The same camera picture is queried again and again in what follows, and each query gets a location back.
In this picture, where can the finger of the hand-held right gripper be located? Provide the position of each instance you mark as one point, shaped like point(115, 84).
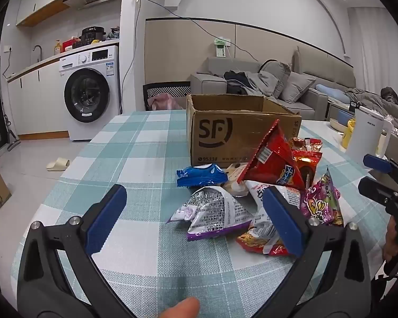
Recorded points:
point(377, 164)
point(375, 188)

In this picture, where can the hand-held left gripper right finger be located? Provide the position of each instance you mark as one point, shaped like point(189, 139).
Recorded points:
point(284, 222)

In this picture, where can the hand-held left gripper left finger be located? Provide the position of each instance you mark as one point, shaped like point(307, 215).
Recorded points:
point(106, 214)

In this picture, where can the white and red noodle packet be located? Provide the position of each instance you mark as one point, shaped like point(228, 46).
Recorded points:
point(258, 232)

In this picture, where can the purple and pink candy packet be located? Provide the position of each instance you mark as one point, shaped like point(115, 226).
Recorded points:
point(321, 202)

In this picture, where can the red cookie packet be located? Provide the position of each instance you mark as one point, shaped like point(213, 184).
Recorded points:
point(307, 165)

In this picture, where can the red triangular snack bag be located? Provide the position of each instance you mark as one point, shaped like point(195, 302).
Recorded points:
point(272, 159)

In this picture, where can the white and purple snack packet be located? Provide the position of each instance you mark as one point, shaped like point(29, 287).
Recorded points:
point(215, 212)

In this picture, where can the blue cookie packet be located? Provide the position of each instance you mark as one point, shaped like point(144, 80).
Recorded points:
point(202, 175)

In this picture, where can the brown cardboard box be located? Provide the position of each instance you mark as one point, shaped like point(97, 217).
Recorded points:
point(225, 129)

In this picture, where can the person's right hand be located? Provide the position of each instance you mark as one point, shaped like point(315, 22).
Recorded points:
point(390, 241)

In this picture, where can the person's left hand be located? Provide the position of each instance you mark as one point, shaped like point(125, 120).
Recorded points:
point(182, 308)

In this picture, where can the white electric kettle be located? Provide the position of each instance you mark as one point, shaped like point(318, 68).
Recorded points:
point(364, 132)

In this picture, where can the yellow plastic bag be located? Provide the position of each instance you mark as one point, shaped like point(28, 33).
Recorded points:
point(349, 134)

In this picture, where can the blue bowl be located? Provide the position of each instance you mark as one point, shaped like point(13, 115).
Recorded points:
point(344, 116)

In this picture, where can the grey blanket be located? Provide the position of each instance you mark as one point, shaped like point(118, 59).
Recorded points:
point(374, 104)

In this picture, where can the beige bread packet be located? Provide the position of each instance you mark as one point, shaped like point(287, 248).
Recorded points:
point(234, 179)

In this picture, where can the beige slipper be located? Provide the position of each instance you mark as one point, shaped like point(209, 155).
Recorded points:
point(58, 165)

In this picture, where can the light blue pillow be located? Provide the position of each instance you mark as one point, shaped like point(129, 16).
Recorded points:
point(331, 93)

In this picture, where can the grey cushion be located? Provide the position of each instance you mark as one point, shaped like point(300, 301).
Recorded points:
point(278, 73)
point(297, 87)

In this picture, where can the white washing machine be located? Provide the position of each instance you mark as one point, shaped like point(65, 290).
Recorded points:
point(89, 96)

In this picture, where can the pink bag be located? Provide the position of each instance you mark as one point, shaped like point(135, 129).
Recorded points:
point(164, 102)

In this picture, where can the white base cabinet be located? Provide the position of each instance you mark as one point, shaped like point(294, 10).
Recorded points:
point(33, 106)

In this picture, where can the grey garment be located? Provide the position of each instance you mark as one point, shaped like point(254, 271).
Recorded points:
point(265, 84)

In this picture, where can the black patterned chair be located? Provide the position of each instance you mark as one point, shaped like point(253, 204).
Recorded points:
point(167, 89)

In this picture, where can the dark jacket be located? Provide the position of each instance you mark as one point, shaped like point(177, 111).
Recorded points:
point(235, 81)

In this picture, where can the grey sofa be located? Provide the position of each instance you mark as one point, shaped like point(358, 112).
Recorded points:
point(205, 86)

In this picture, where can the red box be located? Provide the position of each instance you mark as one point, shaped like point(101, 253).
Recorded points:
point(69, 45)

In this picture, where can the yellow bottle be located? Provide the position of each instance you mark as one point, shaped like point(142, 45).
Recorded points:
point(57, 48)

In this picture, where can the steel faucet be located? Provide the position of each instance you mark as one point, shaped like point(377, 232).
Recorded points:
point(39, 49)

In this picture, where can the black cooker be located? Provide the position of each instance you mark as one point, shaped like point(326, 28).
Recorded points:
point(93, 35)

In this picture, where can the clear plastic bag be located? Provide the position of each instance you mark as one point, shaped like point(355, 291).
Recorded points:
point(113, 33)

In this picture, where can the green and white wall device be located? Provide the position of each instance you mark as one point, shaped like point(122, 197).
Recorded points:
point(221, 49)

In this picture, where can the white wall cabinet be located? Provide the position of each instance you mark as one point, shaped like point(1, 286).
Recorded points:
point(36, 5)

